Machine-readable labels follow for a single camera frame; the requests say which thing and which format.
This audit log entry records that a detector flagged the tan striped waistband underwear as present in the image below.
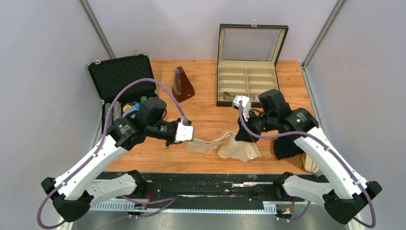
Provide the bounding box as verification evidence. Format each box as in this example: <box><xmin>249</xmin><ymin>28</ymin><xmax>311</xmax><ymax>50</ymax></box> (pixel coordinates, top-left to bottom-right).
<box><xmin>286</xmin><ymin>153</ymin><xmax>319</xmax><ymax>174</ymax></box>

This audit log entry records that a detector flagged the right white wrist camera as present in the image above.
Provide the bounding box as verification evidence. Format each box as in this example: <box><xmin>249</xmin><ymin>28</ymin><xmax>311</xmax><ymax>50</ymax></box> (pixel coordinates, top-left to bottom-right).
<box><xmin>232</xmin><ymin>95</ymin><xmax>251</xmax><ymax>122</ymax></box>

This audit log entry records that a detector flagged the beige underwear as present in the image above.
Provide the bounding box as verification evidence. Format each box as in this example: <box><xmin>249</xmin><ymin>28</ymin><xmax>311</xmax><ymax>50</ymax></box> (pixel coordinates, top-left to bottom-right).
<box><xmin>186</xmin><ymin>132</ymin><xmax>260</xmax><ymax>162</ymax></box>

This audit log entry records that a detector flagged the green purple chip stack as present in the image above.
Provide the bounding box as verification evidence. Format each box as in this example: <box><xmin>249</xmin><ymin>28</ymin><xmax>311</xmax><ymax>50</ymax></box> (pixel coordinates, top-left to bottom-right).
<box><xmin>104</xmin><ymin>103</ymin><xmax>113</xmax><ymax>128</ymax></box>

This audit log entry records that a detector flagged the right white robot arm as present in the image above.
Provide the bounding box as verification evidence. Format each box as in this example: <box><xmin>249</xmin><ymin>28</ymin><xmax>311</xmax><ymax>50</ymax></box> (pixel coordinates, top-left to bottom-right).
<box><xmin>233</xmin><ymin>89</ymin><xmax>382</xmax><ymax>228</ymax></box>

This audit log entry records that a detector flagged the aluminium frame rail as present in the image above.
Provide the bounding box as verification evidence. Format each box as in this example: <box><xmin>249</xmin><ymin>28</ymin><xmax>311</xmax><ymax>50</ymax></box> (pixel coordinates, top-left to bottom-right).
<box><xmin>90</xmin><ymin>196</ymin><xmax>307</xmax><ymax>223</ymax></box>

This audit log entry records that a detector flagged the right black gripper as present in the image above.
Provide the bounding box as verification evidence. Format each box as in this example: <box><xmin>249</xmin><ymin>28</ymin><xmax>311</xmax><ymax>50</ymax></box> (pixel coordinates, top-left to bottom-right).
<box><xmin>235</xmin><ymin>108</ymin><xmax>276</xmax><ymax>143</ymax></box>

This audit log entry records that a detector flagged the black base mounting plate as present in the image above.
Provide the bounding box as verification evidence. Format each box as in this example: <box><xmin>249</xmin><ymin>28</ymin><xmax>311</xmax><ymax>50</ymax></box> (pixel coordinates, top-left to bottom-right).
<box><xmin>92</xmin><ymin>171</ymin><xmax>330</xmax><ymax>211</ymax></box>

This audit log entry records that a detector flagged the black compartment display box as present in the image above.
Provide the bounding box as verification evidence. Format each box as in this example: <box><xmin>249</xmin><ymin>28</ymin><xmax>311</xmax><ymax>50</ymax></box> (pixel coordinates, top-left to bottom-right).
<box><xmin>216</xmin><ymin>20</ymin><xmax>289</xmax><ymax>108</ymax></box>

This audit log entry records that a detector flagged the black underwear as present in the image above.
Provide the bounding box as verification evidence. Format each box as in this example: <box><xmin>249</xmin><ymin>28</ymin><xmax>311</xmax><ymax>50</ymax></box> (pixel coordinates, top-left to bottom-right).
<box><xmin>273</xmin><ymin>134</ymin><xmax>304</xmax><ymax>160</ymax></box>

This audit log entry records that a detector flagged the yellow dealer chip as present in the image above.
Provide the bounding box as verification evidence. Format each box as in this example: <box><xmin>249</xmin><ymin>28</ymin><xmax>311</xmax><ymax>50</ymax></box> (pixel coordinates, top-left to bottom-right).
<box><xmin>123</xmin><ymin>104</ymin><xmax>132</xmax><ymax>111</ymax></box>

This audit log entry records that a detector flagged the olive green white underwear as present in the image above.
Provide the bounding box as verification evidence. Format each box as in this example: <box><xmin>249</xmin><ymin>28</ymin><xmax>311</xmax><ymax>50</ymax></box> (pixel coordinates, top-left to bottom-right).
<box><xmin>222</xmin><ymin>92</ymin><xmax>239</xmax><ymax>102</ymax></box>

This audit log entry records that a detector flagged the purple grey chip stack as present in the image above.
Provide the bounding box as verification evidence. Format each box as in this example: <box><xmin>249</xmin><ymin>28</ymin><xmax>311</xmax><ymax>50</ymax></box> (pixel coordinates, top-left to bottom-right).
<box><xmin>113</xmin><ymin>102</ymin><xmax>122</xmax><ymax>122</ymax></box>

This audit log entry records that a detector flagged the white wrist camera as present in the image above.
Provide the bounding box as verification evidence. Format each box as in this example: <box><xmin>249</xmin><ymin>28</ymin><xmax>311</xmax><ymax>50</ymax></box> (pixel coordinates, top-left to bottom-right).
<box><xmin>175</xmin><ymin>122</ymin><xmax>194</xmax><ymax>142</ymax></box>
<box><xmin>232</xmin><ymin>95</ymin><xmax>251</xmax><ymax>122</ymax></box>

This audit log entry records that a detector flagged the blue playing cards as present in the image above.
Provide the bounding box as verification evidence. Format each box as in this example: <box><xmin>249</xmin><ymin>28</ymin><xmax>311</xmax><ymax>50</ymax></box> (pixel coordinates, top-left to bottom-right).
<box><xmin>122</xmin><ymin>107</ymin><xmax>138</xmax><ymax>118</ymax></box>

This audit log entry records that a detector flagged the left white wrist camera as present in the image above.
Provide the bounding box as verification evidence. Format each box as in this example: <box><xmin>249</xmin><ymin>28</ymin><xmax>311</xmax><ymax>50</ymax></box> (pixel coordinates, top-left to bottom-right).
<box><xmin>175</xmin><ymin>122</ymin><xmax>194</xmax><ymax>142</ymax></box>

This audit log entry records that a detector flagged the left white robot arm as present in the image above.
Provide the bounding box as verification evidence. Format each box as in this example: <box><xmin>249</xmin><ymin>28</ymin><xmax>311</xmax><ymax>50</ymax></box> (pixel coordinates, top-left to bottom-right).
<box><xmin>41</xmin><ymin>97</ymin><xmax>194</xmax><ymax>222</ymax></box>

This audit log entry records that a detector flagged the wooden metronome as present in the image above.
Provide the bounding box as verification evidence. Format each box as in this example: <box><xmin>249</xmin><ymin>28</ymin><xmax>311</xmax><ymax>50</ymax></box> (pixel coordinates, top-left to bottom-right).
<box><xmin>172</xmin><ymin>66</ymin><xmax>195</xmax><ymax>103</ymax></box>

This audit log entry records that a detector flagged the green red chip stack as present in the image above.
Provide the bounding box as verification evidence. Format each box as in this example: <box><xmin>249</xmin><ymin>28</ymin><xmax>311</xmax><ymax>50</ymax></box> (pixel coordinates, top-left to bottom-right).
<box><xmin>140</xmin><ymin>96</ymin><xmax>148</xmax><ymax>104</ymax></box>

